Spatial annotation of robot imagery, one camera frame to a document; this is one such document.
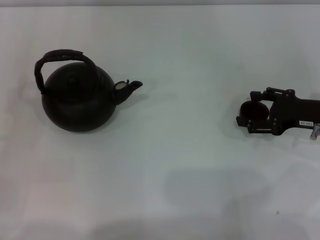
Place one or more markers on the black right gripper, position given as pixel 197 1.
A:
pixel 292 112

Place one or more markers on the black round teapot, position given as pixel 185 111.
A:
pixel 75 105

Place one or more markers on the small dark teacup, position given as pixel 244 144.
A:
pixel 253 110

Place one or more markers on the silver connector on right wrist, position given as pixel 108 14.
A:
pixel 315 131

